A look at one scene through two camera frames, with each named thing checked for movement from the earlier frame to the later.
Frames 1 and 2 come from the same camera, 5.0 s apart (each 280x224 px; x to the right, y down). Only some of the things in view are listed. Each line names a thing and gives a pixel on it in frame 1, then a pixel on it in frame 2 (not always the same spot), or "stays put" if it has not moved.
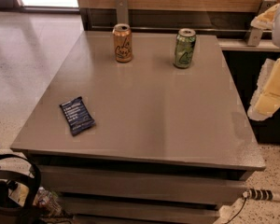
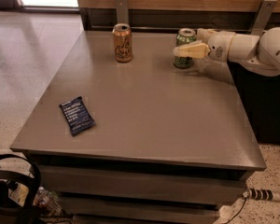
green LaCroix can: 185,48 stays put
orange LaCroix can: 123,42 stays put
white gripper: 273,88 -> 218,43
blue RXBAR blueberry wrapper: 77,116 stays put
